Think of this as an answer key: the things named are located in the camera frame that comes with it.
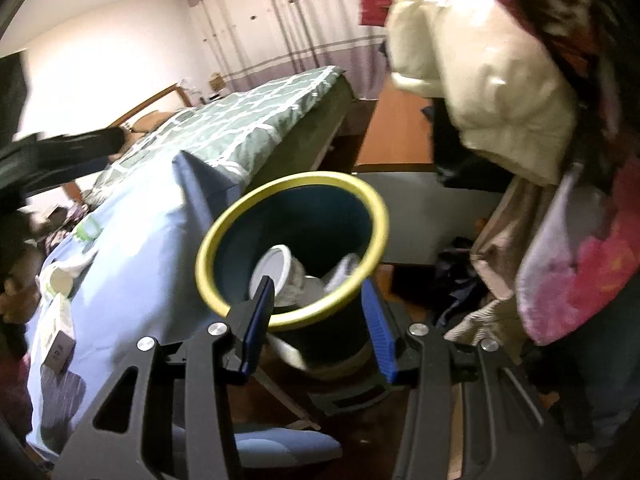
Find beige tote bag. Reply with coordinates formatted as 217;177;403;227
445;175;551;346

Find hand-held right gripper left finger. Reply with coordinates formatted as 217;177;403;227
52;276;277;480

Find bed with green checked quilt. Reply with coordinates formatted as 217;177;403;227
95;67;346;211

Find table with blue star cloth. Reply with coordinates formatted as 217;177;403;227
25;152;251;461

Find dark clothes on floor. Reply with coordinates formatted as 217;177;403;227
434;249;493;326

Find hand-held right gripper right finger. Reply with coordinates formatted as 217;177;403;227
361;279;583;480

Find pink dotted jacket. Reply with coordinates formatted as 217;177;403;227
475;0;606;58

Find green packet with white label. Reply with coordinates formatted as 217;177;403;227
42;294;77;373

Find pink and white curtain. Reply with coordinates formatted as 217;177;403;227
180;0;396;101

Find pink floral bag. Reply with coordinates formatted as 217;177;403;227
515;170;640;346

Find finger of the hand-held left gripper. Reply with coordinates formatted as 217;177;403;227
12;127;127;188

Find brown pillow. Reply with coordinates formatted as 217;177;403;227
134;110;172;133

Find wooden desk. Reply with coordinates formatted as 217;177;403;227
355;95;516;266

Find blue bin with yellow rim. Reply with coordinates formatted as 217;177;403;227
196;171;390;378

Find cream puffer jacket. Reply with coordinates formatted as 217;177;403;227
385;0;581;186

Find green wet wipes packet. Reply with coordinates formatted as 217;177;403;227
75;217;102;242

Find white bowl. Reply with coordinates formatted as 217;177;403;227
249;245;294;307

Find metal table leg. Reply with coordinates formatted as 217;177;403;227
255;335;322;431

